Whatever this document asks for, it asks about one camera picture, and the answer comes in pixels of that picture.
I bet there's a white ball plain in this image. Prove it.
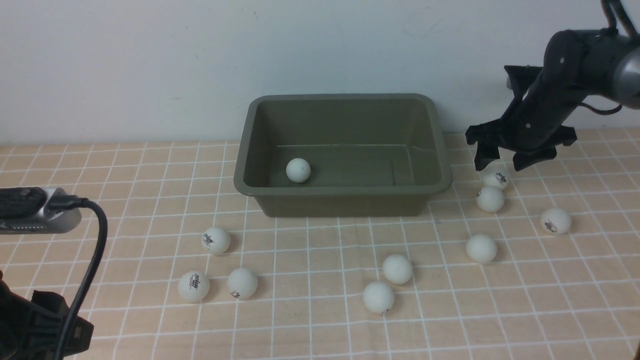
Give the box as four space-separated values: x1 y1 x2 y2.
465 234 498 264
227 267 258 300

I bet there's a white ball upper left group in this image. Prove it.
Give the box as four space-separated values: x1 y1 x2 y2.
201 227 231 255

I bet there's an olive plastic bin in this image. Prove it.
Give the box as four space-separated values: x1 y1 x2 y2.
233 93 453 218

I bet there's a black camera cable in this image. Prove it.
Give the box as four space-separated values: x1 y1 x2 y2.
48 196 109 360

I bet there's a checkered beige tablecloth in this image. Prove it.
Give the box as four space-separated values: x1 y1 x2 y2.
0 128 640 360

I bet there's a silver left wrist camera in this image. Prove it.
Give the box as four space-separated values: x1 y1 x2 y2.
0 187 82 235

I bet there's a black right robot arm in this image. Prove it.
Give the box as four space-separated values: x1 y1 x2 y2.
465 0 640 172

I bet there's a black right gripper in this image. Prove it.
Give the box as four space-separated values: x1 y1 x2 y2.
465 65 583 172

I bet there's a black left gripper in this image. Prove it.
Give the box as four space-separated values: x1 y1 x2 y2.
0 280 71 360

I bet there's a white ball logo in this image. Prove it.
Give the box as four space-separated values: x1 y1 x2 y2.
480 164 511 191
177 270 210 303
540 207 572 235

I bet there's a white ball logo top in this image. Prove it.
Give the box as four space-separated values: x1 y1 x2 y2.
480 164 511 191

